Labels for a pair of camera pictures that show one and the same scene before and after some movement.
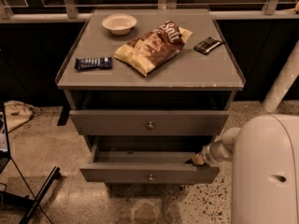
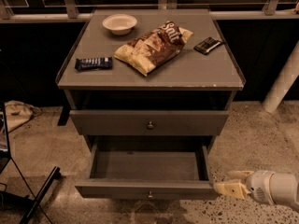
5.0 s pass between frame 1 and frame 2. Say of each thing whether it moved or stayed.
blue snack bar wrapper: stayed
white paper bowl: stayed
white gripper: moved
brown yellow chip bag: stayed
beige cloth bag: stayed
